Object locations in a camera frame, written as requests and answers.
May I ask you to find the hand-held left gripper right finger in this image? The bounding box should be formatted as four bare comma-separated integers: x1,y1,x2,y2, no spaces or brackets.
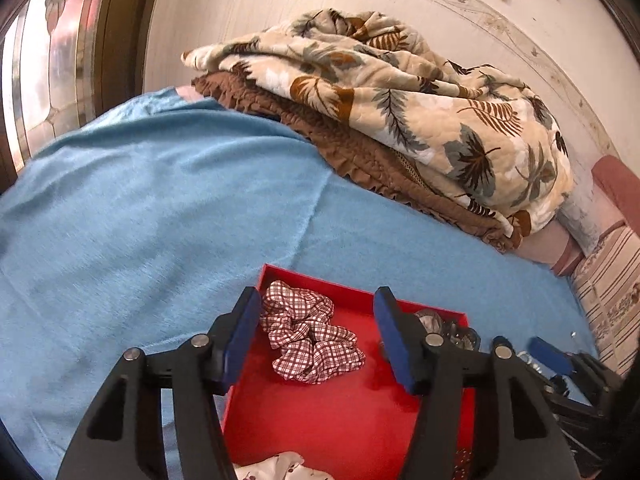
373,286,583,480

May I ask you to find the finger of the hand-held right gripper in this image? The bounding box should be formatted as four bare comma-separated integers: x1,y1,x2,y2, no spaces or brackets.
529,336,601,381

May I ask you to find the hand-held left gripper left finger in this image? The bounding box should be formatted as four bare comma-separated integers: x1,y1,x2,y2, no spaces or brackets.
56,286,262,480

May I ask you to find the grey dark scrunchie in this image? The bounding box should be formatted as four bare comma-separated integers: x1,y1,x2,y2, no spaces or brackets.
414,310,481,353

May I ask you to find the red plaid scrunchie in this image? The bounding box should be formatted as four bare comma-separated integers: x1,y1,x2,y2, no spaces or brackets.
258,280,367,386

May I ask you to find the red tray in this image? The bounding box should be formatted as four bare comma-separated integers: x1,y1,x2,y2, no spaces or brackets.
220,262,476,480

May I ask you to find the striped floral pillow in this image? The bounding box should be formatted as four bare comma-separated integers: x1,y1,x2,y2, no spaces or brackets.
570,225,640,378

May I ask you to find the pale pink pillow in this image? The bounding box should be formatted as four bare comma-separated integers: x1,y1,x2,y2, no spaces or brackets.
517,220,583,277

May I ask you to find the red dotted bow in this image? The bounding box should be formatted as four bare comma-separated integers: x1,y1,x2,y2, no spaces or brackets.
447,447,475,480

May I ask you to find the white floral scrunchie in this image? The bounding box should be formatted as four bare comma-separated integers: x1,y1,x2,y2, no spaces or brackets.
234,451,333,480

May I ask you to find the white printed pillow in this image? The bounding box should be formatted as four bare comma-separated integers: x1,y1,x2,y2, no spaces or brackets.
557,180,628,261

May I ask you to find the blue blanket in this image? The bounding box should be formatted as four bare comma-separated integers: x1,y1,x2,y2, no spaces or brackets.
0,87,608,480

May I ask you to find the brown ruffled quilt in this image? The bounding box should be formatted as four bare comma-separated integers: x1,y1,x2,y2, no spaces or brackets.
191,71,523,253

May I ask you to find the dusty pink pillow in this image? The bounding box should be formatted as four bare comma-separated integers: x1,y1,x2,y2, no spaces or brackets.
591,155,640,221

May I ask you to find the leaf print blanket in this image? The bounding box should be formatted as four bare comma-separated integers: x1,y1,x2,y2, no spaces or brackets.
181,8,574,238

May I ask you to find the stained glass window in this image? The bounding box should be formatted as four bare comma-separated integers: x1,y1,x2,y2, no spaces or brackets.
0,0,108,171

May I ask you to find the wooden window frame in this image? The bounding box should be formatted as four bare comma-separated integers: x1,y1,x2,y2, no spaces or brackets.
75,0,168,116

